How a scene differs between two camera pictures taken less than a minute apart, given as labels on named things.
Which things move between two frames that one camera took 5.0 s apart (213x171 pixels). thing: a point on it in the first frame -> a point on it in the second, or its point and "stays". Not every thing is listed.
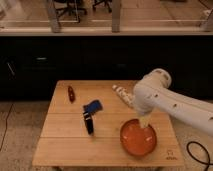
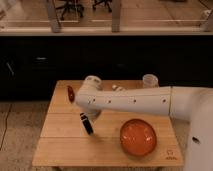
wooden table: [83, 127] stays
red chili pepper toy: [71, 94] stays
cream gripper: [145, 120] -> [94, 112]
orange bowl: [136, 139] stays
